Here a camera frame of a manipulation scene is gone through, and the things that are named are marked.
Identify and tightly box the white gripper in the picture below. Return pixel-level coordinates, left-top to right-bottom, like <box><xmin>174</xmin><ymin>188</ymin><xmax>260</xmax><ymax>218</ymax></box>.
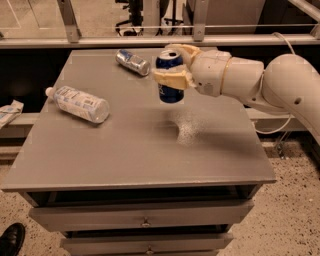
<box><xmin>152</xmin><ymin>44</ymin><xmax>232</xmax><ymax>97</ymax></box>

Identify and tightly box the blue pepsi can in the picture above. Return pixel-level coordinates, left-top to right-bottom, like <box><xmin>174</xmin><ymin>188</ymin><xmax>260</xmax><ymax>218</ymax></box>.
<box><xmin>156</xmin><ymin>49</ymin><xmax>184</xmax><ymax>103</ymax></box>

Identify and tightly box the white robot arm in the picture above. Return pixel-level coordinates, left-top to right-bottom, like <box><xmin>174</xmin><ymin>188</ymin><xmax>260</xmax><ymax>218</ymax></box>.
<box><xmin>152</xmin><ymin>44</ymin><xmax>320</xmax><ymax>143</ymax></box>

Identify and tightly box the silver blue soda can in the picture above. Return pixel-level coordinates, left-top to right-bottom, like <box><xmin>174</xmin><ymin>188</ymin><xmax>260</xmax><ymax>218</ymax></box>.
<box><xmin>115</xmin><ymin>49</ymin><xmax>151</xmax><ymax>76</ymax></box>

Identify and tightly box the black office chair base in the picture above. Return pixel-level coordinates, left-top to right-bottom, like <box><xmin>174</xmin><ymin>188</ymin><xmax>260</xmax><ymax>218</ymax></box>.
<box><xmin>115</xmin><ymin>0</ymin><xmax>183</xmax><ymax>36</ymax></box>

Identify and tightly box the grey metal railing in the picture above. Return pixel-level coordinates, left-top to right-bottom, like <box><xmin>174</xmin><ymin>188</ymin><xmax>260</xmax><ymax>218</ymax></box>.
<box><xmin>0</xmin><ymin>0</ymin><xmax>320</xmax><ymax>49</ymax></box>

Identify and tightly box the clear plastic water bottle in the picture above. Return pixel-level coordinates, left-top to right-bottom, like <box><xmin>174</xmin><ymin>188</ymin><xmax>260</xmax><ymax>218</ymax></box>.
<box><xmin>45</xmin><ymin>86</ymin><xmax>110</xmax><ymax>124</ymax></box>

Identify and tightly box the grey drawer cabinet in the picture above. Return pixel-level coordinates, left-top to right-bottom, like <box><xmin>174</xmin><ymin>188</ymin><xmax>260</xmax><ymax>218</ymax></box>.
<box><xmin>0</xmin><ymin>46</ymin><xmax>278</xmax><ymax>256</ymax></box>

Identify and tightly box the grey upper drawer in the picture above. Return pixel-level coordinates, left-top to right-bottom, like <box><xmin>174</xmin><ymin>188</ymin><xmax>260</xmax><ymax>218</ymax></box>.
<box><xmin>29</xmin><ymin>200</ymin><xmax>254</xmax><ymax>231</ymax></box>

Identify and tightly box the grey drawer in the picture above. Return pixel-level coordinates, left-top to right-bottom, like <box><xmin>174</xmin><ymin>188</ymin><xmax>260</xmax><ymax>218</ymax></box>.
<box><xmin>29</xmin><ymin>200</ymin><xmax>254</xmax><ymax>231</ymax></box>
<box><xmin>61</xmin><ymin>233</ymin><xmax>233</xmax><ymax>256</ymax></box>

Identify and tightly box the grey lower drawer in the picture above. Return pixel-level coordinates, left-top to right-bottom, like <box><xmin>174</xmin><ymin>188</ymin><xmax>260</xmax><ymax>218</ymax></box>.
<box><xmin>61</xmin><ymin>233</ymin><xmax>233</xmax><ymax>256</ymax></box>

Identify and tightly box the crumpled white packet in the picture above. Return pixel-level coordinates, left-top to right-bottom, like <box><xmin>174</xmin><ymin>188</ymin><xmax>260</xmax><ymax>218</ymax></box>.
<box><xmin>0</xmin><ymin>100</ymin><xmax>24</xmax><ymax>129</ymax></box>

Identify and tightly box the black leather shoe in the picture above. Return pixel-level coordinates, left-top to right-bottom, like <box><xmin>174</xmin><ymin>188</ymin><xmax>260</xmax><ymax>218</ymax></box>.
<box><xmin>0</xmin><ymin>223</ymin><xmax>25</xmax><ymax>256</ymax></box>

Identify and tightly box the white cable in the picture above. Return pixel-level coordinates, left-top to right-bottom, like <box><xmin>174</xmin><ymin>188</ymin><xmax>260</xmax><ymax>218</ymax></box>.
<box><xmin>251</xmin><ymin>31</ymin><xmax>298</xmax><ymax>136</ymax></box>

